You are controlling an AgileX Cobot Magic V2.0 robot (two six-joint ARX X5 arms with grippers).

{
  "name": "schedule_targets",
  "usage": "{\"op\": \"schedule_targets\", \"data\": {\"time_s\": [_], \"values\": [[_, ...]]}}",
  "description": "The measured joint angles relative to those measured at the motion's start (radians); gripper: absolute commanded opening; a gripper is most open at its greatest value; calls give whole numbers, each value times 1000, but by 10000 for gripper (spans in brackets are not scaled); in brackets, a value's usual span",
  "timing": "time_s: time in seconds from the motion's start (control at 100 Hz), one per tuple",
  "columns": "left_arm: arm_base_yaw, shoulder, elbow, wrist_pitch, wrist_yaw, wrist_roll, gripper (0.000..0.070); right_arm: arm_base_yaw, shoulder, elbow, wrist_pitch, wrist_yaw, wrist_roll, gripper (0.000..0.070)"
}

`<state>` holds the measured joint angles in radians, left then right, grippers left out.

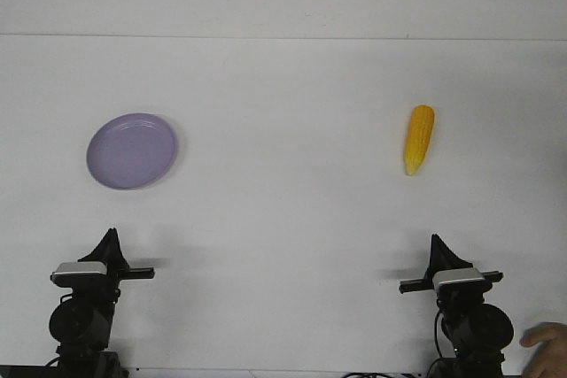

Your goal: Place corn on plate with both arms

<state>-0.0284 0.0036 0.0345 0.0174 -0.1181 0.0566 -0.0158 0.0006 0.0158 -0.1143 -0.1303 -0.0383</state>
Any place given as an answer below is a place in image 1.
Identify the purple round plate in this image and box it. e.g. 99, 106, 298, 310
86, 112, 178, 190

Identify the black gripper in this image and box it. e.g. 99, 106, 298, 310
399, 234, 503, 307
72, 228, 155, 295

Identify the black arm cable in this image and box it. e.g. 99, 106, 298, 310
432, 309, 446, 364

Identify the yellow corn cob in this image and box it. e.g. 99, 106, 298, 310
404, 104, 435, 176

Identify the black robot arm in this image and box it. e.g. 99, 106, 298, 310
399, 234, 514, 377
49, 228, 155, 377

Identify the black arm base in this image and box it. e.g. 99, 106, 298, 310
39, 351, 130, 378

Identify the person's hand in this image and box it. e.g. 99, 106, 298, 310
520, 322, 566, 378

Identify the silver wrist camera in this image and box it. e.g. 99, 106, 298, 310
432, 267, 485, 292
50, 261, 107, 288

